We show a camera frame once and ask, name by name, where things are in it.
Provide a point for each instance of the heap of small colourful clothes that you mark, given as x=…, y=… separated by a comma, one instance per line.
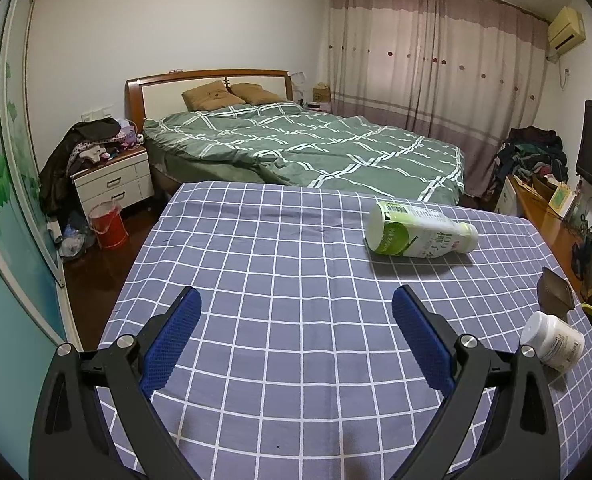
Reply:
x=118, y=142

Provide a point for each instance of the leaf print wardrobe door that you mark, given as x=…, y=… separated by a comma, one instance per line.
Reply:
x=6, y=210

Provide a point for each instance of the pink beige curtain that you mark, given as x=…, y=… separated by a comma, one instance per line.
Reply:
x=425, y=60

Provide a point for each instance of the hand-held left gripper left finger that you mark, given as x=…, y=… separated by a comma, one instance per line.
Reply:
x=173, y=340

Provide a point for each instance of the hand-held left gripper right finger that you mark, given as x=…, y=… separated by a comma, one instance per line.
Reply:
x=420, y=340

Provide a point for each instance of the pile of dark clothes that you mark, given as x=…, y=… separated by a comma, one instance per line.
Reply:
x=530, y=152

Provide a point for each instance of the white pill bottle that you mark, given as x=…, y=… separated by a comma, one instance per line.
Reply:
x=555, y=342

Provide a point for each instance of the green plaid blanket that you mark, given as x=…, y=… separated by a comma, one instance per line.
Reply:
x=301, y=145

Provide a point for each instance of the brown pillow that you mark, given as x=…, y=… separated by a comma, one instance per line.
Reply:
x=211, y=96
x=258, y=93

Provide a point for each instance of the cream air conditioner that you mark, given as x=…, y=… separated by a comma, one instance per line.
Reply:
x=566, y=30

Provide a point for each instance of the white nightstand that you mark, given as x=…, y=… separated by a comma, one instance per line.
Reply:
x=113, y=182

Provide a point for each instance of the green and white drink bottle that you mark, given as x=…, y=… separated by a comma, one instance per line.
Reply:
x=415, y=232

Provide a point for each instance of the crumpled plastic bags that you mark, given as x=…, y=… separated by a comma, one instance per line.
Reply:
x=76, y=240

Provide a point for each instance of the blue checked tablecloth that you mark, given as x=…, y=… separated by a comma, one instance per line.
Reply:
x=286, y=270

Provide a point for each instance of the wooden bed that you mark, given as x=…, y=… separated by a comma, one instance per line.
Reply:
x=166, y=87

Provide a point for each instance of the wooden desk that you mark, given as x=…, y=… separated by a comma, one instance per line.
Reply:
x=535, y=215

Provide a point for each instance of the white wall switch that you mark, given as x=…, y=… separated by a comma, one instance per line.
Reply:
x=99, y=112

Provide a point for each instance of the red bucket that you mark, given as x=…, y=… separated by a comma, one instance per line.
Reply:
x=108, y=225

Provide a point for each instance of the tissue box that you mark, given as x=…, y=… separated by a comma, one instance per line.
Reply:
x=321, y=93

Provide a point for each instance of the green and yellow box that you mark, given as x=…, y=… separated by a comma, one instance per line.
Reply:
x=560, y=200

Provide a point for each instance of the brown box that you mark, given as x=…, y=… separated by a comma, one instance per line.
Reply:
x=555, y=295

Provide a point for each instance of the dark jacket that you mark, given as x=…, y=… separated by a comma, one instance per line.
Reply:
x=61, y=170

